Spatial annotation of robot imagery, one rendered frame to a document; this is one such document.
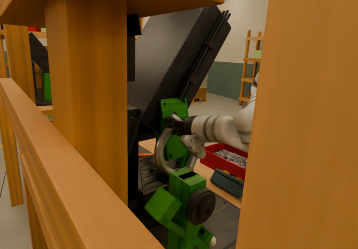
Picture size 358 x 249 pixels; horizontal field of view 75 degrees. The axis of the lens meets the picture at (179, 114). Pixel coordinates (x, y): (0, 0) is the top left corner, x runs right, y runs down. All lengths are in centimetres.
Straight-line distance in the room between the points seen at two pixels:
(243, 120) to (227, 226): 43
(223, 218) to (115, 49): 66
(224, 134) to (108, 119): 28
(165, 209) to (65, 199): 25
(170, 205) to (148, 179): 32
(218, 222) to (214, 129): 37
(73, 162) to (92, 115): 8
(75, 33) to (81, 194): 21
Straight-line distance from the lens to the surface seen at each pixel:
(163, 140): 74
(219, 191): 99
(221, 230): 82
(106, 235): 22
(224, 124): 57
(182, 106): 84
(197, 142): 62
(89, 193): 28
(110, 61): 39
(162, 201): 50
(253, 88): 81
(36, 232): 172
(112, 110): 40
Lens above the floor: 142
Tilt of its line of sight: 14 degrees down
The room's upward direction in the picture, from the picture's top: 3 degrees clockwise
